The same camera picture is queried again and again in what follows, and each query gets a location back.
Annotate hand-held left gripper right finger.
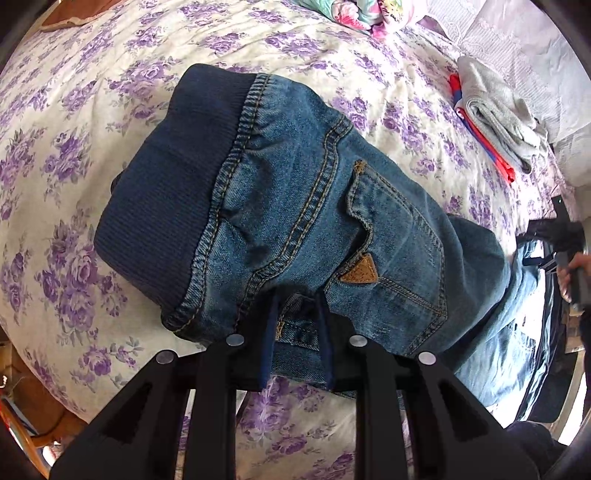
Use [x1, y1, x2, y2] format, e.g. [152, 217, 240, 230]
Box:
[315, 294, 540, 480]

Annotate person's right hand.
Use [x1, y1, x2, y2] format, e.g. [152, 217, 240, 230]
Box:
[557, 252, 584, 305]

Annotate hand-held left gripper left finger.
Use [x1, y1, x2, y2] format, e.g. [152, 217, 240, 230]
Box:
[50, 294, 281, 480]

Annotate purple floral bed sheet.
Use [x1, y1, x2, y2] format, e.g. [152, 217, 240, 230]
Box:
[0, 0, 578, 480]

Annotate red and blue garment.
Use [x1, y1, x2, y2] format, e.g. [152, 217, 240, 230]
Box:
[449, 73, 516, 184]

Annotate folded grey garment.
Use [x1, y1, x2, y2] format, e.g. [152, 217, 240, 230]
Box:
[455, 55, 551, 174]

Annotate colourful floral quilt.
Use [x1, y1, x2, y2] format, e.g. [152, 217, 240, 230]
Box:
[295, 0, 431, 38]

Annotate white lace bed cover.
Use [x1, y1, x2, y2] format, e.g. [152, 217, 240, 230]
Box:
[422, 0, 591, 188]

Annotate wooden chair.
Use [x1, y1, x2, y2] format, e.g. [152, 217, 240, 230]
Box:
[0, 342, 88, 478]

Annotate blue denim pants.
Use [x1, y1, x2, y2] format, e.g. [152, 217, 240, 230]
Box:
[93, 64, 555, 422]

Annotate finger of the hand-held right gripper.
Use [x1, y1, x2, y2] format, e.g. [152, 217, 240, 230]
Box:
[517, 219, 584, 259]

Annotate brown cloth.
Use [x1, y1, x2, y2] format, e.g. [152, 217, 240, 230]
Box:
[38, 0, 95, 32]

